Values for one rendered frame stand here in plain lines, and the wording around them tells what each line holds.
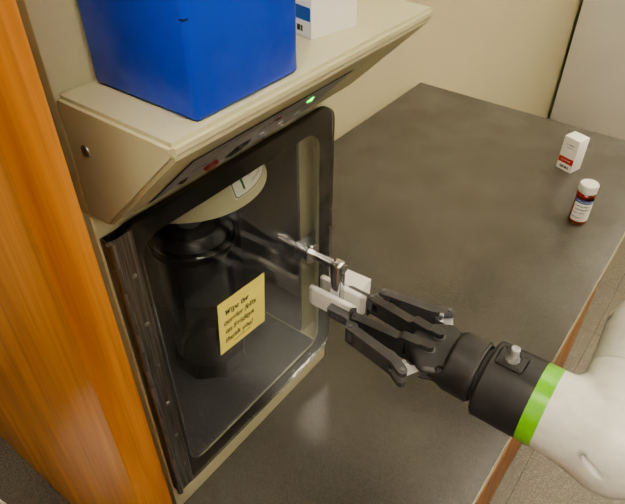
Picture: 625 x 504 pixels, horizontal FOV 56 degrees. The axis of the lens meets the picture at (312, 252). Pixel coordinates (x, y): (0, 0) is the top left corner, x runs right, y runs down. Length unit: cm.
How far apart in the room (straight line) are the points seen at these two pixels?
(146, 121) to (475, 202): 103
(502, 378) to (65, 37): 51
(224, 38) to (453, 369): 45
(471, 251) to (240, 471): 62
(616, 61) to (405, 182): 230
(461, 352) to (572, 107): 307
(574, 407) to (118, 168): 48
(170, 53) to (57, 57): 10
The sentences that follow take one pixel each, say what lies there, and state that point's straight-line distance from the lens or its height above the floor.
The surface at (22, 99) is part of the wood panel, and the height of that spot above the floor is 156.
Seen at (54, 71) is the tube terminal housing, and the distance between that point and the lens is 43.
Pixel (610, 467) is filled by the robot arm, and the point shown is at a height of 117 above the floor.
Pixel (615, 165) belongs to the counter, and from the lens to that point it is 159.
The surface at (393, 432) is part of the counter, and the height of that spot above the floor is 94.
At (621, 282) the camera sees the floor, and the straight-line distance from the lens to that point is 279.
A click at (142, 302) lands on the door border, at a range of 55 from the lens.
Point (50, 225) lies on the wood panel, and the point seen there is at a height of 148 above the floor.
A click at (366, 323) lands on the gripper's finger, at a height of 116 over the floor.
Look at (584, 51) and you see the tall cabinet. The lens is 356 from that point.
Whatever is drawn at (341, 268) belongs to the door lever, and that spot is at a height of 120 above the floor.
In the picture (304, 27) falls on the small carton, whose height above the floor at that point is 152.
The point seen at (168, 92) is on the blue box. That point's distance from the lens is 38.
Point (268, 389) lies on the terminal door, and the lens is 82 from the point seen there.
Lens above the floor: 168
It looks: 40 degrees down
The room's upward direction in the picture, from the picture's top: straight up
